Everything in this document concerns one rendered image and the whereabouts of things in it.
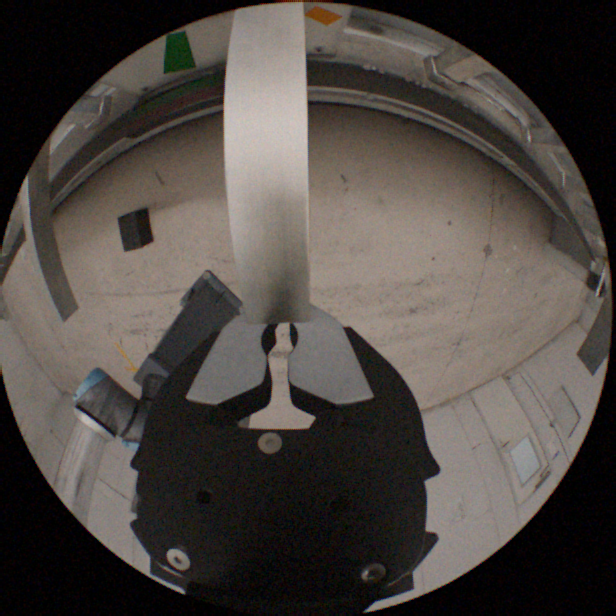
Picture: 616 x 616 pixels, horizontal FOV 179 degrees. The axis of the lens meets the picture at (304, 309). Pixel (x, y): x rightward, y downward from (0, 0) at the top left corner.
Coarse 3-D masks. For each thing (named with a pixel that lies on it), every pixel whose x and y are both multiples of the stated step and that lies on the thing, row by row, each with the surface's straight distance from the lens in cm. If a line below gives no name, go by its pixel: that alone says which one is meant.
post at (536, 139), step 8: (536, 128) 53; (536, 136) 53; (544, 136) 52; (552, 136) 51; (536, 144) 53; (544, 144) 52; (552, 144) 51; (560, 144) 50; (560, 152) 53; (568, 152) 52
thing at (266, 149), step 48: (240, 48) 10; (288, 48) 10; (240, 96) 9; (288, 96) 8; (240, 144) 8; (288, 144) 8; (240, 192) 8; (288, 192) 7; (240, 240) 8; (288, 240) 8; (240, 288) 9; (288, 288) 8
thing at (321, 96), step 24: (408, 24) 56; (312, 96) 90; (336, 96) 90; (360, 96) 92; (192, 120) 110; (432, 120) 106; (120, 144) 120; (480, 144) 127; (96, 168) 141; (504, 168) 171; (576, 168) 118; (72, 192) 186
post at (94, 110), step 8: (88, 96) 41; (80, 104) 40; (88, 104) 41; (96, 104) 42; (72, 112) 39; (80, 112) 39; (88, 112) 40; (96, 112) 41; (64, 120) 40; (72, 120) 41; (80, 120) 42; (88, 120) 42
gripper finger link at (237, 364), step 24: (240, 336) 9; (264, 336) 9; (216, 360) 8; (240, 360) 8; (264, 360) 8; (192, 384) 8; (216, 384) 7; (240, 384) 7; (264, 384) 7; (240, 408) 7
